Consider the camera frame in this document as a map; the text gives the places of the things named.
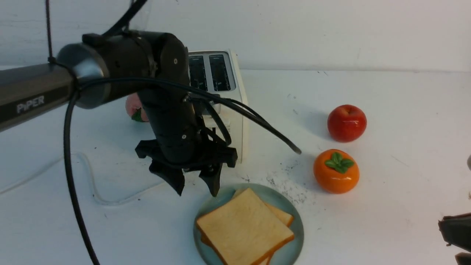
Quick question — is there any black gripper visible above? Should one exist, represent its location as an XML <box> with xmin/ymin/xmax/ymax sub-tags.
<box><xmin>135</xmin><ymin>128</ymin><xmax>238</xmax><ymax>197</ymax></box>

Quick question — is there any toast slice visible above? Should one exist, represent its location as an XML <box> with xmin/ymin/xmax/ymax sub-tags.
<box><xmin>193</xmin><ymin>190</ymin><xmax>291</xmax><ymax>265</ymax></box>
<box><xmin>196</xmin><ymin>188</ymin><xmax>295</xmax><ymax>265</ymax></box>

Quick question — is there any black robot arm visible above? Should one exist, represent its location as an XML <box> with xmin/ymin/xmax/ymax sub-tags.
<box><xmin>1</xmin><ymin>32</ymin><xmax>237</xmax><ymax>197</ymax></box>

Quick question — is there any white two-slot toaster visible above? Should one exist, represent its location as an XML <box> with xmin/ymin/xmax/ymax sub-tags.
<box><xmin>189</xmin><ymin>50</ymin><xmax>249</xmax><ymax>164</ymax></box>

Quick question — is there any pink peach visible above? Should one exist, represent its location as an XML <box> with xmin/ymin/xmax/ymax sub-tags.
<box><xmin>125</xmin><ymin>93</ymin><xmax>149</xmax><ymax>123</ymax></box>

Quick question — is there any light green plate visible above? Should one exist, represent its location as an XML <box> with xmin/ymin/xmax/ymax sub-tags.
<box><xmin>196</xmin><ymin>183</ymin><xmax>304</xmax><ymax>265</ymax></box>

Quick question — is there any orange persimmon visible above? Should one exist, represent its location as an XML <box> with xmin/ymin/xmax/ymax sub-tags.
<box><xmin>313</xmin><ymin>149</ymin><xmax>360</xmax><ymax>194</ymax></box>

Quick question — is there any red apple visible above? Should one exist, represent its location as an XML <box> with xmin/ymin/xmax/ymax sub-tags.
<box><xmin>327</xmin><ymin>104</ymin><xmax>367</xmax><ymax>143</ymax></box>

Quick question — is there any white toaster power cord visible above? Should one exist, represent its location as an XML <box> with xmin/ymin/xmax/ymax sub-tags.
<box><xmin>0</xmin><ymin>152</ymin><xmax>166</xmax><ymax>205</ymax></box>

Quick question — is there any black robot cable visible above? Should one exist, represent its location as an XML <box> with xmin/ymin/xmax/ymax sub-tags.
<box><xmin>45</xmin><ymin>0</ymin><xmax>302</xmax><ymax>265</ymax></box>

